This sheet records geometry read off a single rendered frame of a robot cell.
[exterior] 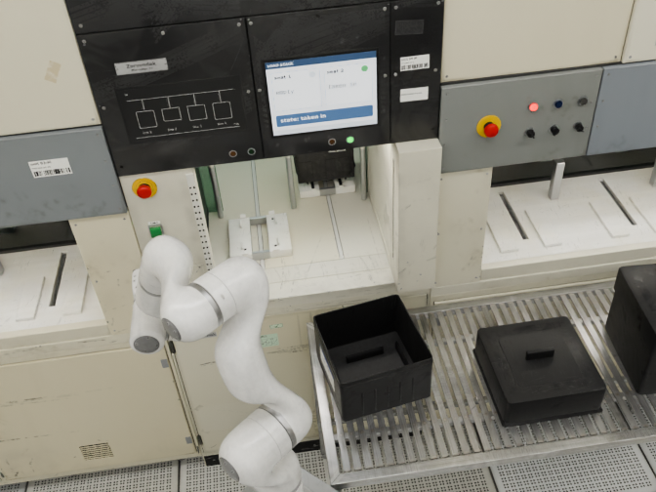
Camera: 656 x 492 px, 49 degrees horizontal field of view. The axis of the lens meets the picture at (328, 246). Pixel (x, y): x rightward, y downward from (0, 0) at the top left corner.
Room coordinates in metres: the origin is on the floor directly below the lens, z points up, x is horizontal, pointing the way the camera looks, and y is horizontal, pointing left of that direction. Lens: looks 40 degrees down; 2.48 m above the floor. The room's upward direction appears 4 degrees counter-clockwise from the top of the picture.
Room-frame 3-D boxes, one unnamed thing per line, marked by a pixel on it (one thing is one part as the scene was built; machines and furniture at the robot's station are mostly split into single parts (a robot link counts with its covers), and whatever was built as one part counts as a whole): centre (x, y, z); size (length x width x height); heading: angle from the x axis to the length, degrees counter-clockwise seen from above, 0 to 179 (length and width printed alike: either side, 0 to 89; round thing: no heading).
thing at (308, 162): (2.28, 0.00, 1.06); 0.24 x 0.20 x 0.32; 95
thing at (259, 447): (0.93, 0.19, 1.07); 0.19 x 0.12 x 0.24; 135
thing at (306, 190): (2.28, -0.01, 0.89); 0.22 x 0.21 x 0.04; 5
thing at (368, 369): (1.39, -0.10, 0.85); 0.28 x 0.28 x 0.17; 14
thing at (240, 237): (1.94, 0.24, 0.89); 0.22 x 0.21 x 0.04; 5
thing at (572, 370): (1.33, -0.58, 0.83); 0.29 x 0.29 x 0.13; 5
